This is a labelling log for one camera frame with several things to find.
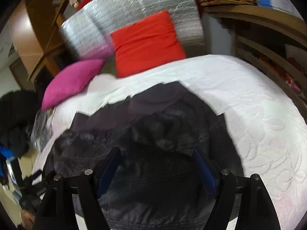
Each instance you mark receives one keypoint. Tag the grey folded clothes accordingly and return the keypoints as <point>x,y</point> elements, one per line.
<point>42,130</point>

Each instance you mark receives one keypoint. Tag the silver quilted headboard cushion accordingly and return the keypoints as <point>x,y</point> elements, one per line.
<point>87,32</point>

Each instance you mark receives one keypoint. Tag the black quilted puffer jacket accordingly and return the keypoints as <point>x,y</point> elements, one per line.
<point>156,185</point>

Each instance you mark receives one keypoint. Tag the wooden bedside cabinet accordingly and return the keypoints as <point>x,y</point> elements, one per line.
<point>34,27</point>

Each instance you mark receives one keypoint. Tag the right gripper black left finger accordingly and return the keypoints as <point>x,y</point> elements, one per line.
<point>56,210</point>

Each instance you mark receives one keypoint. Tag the dark clothes pile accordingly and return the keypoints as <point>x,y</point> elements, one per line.
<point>18,112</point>

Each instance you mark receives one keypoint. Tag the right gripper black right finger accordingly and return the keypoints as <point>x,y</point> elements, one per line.
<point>247,196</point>

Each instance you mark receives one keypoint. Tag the white textured bedspread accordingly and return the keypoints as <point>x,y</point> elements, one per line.
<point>265,125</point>

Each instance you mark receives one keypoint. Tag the red pillow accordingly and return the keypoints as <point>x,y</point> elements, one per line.
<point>146,44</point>

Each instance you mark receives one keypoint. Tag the wooden shelf unit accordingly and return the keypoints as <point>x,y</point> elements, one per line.
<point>270,40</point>

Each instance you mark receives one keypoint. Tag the pink pillow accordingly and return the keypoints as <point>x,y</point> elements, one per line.
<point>71,81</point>

